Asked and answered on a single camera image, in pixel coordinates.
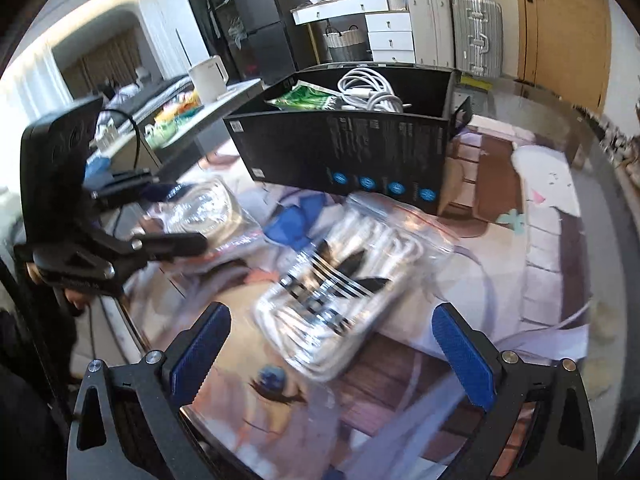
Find black cardboard box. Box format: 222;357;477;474
222;62;473;217

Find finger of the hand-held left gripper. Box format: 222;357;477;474
89;169;188;206
14;232;209;296

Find colourful snack packets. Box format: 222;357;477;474
144;99;202;142

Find black cable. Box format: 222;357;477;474
100;108;142;174

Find white desk with drawers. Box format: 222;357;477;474
291;0;416;67

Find dark glass cabinet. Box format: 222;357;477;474
175;0;251;82

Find woven storage basket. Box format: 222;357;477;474
322;25;372;64

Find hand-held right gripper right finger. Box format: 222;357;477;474
431;302;598;480

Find white cable bundle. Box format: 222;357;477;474
337;66;407;114

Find silver suitcase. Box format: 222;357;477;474
451;0;504;79

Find white suitcase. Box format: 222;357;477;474
406;0;456;69

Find white electric kettle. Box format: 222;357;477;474
188;56;231;104

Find grey side table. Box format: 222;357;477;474
87;78;267;172

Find person's left hand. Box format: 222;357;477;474
26;262;90;317

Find brown curtain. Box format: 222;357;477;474
55;29;147;92

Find clear bag with black logo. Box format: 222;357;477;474
254;192;458;382

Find black fridge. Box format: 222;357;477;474
226;0;322;87

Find wooden door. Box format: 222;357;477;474
515;0;614;112

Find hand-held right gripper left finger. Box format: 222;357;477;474
67;301;232;480

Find green snack packet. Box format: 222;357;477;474
266;80;347;112

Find clear bag of white cable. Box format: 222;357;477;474
142;179;248;243

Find dark bed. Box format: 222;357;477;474
100;74;193;121

